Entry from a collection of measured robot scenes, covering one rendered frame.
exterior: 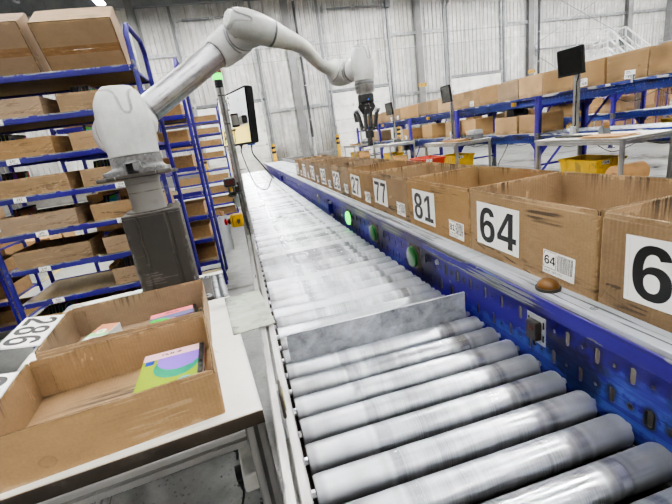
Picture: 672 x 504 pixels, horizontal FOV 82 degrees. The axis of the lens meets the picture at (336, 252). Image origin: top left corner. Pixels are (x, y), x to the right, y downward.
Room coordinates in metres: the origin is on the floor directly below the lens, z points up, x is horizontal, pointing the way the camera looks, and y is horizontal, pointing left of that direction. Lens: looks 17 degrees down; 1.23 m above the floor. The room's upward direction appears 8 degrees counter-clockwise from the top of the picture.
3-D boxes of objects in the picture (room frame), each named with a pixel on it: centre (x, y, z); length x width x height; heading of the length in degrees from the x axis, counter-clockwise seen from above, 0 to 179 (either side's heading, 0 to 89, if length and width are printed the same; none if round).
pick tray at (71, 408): (0.71, 0.48, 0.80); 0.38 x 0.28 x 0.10; 110
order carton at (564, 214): (0.85, -0.55, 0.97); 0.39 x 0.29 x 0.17; 12
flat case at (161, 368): (0.75, 0.39, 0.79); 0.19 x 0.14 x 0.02; 15
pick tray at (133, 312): (1.01, 0.58, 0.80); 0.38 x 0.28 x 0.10; 107
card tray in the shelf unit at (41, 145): (2.37, 1.66, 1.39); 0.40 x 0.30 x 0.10; 100
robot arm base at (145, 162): (1.32, 0.60, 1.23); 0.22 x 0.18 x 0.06; 14
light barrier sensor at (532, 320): (0.68, -0.37, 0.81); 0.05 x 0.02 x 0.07; 12
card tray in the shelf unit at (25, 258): (2.38, 1.66, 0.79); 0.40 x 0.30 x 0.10; 103
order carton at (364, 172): (2.00, -0.31, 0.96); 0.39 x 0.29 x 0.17; 12
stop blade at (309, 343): (0.86, -0.08, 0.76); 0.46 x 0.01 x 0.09; 102
